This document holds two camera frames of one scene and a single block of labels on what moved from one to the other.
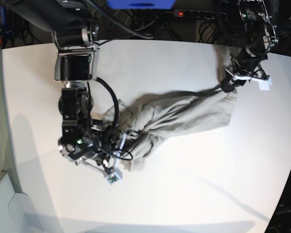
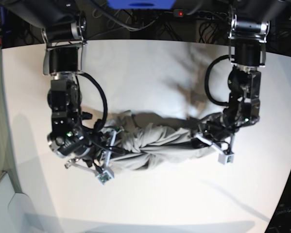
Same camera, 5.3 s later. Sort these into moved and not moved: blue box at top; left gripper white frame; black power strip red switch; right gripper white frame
Moved: right gripper white frame; left gripper white frame
Not moved: black power strip red switch; blue box at top
